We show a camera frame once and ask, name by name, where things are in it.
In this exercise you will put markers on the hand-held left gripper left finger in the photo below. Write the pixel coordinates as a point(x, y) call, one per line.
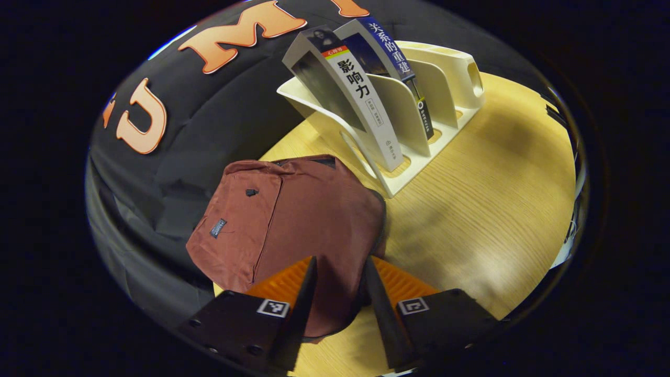
point(301, 319)

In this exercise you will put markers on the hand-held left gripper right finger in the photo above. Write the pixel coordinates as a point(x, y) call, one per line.
point(384, 319)

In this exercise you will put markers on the maroon schoolbag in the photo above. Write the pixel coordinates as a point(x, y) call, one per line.
point(303, 214)

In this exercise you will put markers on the cream plastic bookshelf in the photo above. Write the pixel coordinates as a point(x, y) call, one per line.
point(403, 104)

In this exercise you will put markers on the white portrait book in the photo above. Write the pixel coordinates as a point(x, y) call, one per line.
point(356, 89)

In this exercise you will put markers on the blue book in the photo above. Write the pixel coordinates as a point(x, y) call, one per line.
point(390, 50)

